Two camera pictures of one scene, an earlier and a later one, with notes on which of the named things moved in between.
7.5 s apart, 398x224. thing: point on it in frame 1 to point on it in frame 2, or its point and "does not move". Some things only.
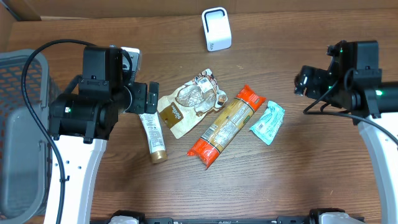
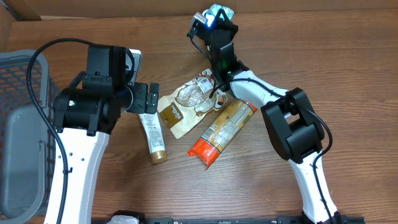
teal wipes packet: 272,121 to 212,12
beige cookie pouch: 182,108 does not move
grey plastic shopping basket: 25,149 does not move
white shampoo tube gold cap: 154,136 does not move
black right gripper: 316,77 to 228,24
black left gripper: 142,105 does not move
